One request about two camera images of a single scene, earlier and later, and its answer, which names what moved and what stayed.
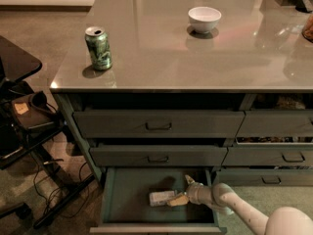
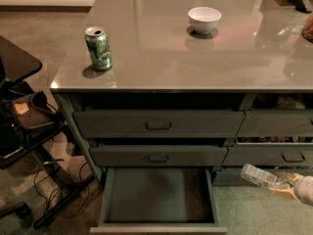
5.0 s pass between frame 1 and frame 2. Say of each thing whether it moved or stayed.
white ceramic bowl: stayed
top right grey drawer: stayed
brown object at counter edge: stayed
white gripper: moved
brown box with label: stayed
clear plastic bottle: moved
